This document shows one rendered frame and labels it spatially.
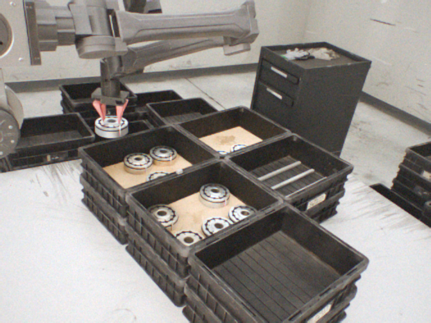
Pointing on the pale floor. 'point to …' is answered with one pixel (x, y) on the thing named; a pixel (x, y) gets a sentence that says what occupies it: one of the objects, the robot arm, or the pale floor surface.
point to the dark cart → (310, 92)
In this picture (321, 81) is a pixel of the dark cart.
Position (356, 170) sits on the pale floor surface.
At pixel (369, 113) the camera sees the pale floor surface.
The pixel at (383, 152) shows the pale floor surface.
